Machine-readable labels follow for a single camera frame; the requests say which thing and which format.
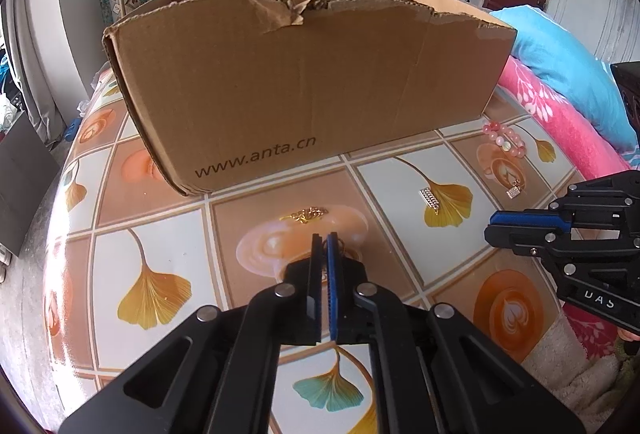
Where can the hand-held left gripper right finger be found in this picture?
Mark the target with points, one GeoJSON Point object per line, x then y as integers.
{"type": "Point", "coordinates": [334, 284]}

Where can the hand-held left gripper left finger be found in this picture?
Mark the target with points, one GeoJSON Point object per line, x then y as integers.
{"type": "Point", "coordinates": [315, 274]}

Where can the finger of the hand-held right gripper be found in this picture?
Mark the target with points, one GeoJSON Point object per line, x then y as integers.
{"type": "Point", "coordinates": [525, 241]}
{"type": "Point", "coordinates": [530, 219]}

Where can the brown cardboard box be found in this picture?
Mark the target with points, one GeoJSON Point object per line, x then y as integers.
{"type": "Point", "coordinates": [310, 88]}

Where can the rectangular rhinestone pendant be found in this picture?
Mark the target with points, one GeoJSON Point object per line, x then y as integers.
{"type": "Point", "coordinates": [514, 190]}

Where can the white fluffy towel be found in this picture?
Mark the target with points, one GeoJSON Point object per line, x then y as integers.
{"type": "Point", "coordinates": [575, 364]}

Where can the pink floral blanket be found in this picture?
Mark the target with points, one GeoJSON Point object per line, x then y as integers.
{"type": "Point", "coordinates": [560, 123]}

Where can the silver rhinestone hair clip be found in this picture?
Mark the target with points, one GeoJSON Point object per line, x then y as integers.
{"type": "Point", "coordinates": [429, 198]}

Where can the light blue pillow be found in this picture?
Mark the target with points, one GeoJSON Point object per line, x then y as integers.
{"type": "Point", "coordinates": [565, 58]}

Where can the ginkgo leaf patterned tablecloth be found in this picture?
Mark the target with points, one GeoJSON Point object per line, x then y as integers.
{"type": "Point", "coordinates": [165, 194]}

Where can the dark grey cabinet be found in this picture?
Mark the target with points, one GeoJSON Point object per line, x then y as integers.
{"type": "Point", "coordinates": [22, 184]}

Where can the grey curtain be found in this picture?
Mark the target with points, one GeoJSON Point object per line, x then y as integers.
{"type": "Point", "coordinates": [40, 63]}

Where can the pile of clothes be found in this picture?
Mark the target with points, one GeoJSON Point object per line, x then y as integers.
{"type": "Point", "coordinates": [7, 88]}

